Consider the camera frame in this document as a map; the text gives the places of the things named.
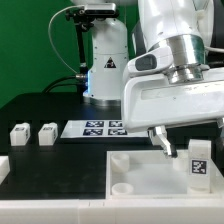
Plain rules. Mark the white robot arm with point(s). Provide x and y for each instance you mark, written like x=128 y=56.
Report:
x=139 y=27

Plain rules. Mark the white U-shaped fence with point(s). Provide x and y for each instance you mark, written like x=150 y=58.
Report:
x=113 y=211

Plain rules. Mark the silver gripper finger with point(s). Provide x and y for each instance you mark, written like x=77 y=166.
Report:
x=220 y=124

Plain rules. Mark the white marker sheet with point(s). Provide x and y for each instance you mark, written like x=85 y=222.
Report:
x=98 y=129

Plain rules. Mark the black camera on mount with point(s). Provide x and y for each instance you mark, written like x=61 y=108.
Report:
x=103 y=9

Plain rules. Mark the white square table top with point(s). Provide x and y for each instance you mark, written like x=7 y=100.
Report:
x=150 y=175

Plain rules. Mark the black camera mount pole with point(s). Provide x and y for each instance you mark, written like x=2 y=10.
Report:
x=80 y=43

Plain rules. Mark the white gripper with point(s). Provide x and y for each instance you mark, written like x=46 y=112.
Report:
x=149 y=101

